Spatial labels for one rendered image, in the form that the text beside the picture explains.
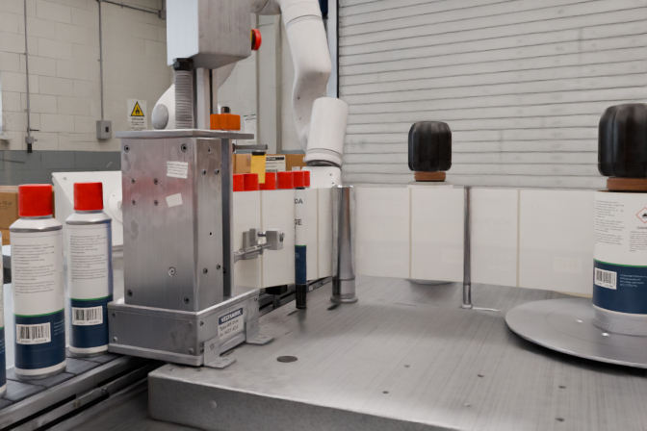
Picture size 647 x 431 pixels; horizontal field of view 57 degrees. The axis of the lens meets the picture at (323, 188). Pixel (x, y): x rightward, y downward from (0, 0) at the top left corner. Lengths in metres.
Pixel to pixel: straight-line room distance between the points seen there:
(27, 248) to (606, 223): 0.68
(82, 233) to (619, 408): 0.59
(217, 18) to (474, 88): 4.64
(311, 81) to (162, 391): 0.89
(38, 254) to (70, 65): 6.65
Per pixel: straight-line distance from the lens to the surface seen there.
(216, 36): 1.04
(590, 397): 0.66
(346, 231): 0.94
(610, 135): 0.83
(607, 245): 0.83
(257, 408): 0.63
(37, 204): 0.70
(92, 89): 7.43
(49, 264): 0.70
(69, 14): 7.42
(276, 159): 5.02
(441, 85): 5.69
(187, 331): 0.69
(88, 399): 0.73
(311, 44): 1.40
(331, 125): 1.35
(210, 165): 0.68
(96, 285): 0.75
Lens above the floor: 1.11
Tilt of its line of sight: 3 degrees down
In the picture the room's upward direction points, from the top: straight up
